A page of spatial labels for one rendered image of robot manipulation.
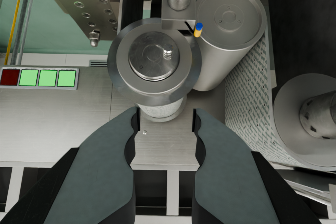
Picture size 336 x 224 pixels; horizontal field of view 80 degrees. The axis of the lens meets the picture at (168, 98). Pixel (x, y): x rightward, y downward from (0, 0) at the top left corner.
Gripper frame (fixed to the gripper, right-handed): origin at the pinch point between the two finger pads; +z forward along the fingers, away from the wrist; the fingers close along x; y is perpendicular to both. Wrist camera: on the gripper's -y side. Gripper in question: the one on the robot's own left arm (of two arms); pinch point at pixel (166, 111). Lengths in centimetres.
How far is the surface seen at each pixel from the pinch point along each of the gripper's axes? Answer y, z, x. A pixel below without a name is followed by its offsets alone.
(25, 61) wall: 93, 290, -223
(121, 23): -2.1, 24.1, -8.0
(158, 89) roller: 5.7, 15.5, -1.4
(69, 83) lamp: 19, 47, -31
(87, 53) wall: 80, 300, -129
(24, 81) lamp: 19, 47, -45
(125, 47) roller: 0.7, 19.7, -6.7
